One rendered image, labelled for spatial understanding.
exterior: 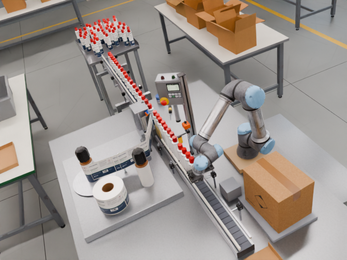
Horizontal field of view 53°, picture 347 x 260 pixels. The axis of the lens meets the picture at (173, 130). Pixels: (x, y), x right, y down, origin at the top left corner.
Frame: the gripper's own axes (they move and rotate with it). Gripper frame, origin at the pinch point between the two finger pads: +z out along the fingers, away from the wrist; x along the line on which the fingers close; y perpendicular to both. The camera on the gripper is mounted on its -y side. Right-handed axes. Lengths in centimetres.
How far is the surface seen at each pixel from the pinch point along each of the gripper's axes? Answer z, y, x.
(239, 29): 62, -125, -131
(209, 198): -2.6, 0.4, 15.5
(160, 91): -22, -1, -56
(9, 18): 288, 98, -463
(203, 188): 2.3, -0.6, 7.0
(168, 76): -27, -8, -62
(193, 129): 3.9, -14.5, -32.8
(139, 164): -4.8, 30.5, -22.6
